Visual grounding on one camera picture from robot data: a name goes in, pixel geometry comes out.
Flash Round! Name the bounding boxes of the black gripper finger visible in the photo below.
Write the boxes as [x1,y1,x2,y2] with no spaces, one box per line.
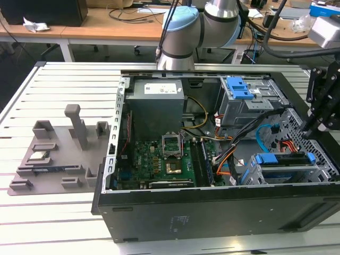
[318,87,340,132]
[302,63,336,138]

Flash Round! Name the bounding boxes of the hard disk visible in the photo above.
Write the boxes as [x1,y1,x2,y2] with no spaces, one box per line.
[240,151,317,185]

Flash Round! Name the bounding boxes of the grey metal disk bay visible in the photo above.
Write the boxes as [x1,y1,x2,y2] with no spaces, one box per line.
[240,164,332,186]

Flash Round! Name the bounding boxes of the wooden desk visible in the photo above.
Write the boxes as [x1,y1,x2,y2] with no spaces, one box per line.
[233,0,340,62]
[0,7,167,63]

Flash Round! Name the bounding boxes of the clear plastic bag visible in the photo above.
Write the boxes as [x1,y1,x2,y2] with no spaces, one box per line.
[290,13,316,34]

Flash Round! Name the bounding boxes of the blue cardboard box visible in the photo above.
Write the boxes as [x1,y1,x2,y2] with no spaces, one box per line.
[309,2,340,18]

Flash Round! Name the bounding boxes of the grey flat box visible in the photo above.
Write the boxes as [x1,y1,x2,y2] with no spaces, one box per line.
[279,7,311,21]

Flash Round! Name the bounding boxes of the grey metal drive cage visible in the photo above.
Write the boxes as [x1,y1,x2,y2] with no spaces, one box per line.
[214,75,291,129]

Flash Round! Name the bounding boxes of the blue plastic drive latch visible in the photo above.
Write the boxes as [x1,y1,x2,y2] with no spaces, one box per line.
[226,76,255,101]

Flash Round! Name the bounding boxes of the small black cube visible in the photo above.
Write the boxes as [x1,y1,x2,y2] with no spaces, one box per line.
[262,12,282,29]

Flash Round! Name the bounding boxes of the black desktop box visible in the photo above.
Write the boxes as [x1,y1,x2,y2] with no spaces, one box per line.
[239,5,250,39]

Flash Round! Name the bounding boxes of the black RAM slot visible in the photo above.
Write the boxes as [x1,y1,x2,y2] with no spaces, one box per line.
[189,140,204,187]

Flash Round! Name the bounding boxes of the black open PC case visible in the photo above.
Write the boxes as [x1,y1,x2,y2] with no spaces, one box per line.
[91,65,340,244]

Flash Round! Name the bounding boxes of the metal socket cover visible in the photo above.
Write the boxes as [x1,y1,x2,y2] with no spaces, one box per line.
[161,132,184,159]

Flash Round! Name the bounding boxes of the CPU socket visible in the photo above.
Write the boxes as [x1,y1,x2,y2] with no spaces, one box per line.
[164,158,184,178]

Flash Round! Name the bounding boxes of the black graphics card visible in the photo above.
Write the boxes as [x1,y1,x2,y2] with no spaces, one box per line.
[147,179,197,190]

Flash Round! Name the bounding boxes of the grey power supply unit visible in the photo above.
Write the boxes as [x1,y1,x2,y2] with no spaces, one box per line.
[124,79,186,135]

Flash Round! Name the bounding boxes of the green motherboard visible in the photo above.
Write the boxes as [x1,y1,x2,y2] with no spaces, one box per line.
[116,139,222,191]

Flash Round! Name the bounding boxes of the grey parts rack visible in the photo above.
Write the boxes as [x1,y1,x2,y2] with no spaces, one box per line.
[7,104,112,197]

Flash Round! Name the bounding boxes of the silver CPU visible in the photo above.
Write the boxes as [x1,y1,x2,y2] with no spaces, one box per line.
[28,151,51,163]

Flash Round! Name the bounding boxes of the large black box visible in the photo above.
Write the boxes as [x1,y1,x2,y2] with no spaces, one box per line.
[0,0,88,27]

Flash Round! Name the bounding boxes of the crumpled white plastic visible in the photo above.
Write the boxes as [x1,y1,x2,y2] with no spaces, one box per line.
[22,16,50,34]

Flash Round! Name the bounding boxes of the thick black camera cable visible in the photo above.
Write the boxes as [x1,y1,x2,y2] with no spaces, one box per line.
[262,0,340,58]

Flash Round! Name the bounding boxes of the red orange flat wire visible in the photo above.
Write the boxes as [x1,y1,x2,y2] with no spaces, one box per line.
[278,140,303,154]

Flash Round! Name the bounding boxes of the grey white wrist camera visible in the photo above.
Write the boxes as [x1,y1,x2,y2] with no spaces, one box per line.
[309,15,340,50]

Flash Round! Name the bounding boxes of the blue wire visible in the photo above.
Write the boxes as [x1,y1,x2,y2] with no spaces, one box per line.
[256,123,278,154]

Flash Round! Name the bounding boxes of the black cable bundle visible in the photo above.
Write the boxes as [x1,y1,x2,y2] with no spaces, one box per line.
[212,107,289,165]

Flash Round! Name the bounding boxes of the cables under desk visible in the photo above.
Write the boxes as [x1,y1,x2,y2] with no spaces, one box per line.
[239,25,271,65]

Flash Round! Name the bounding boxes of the yellow wire bundle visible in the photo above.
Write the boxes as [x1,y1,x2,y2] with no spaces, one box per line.
[182,96,210,131]

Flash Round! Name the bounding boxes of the thin black hanging cable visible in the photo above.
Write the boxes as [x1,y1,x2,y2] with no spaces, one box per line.
[155,0,183,63]

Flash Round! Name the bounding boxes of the red black twisted wire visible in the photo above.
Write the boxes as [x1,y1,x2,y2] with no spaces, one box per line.
[119,110,133,158]

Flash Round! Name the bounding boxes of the tangled black desk cable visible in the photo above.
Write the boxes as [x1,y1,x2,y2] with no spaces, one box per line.
[108,7,163,25]

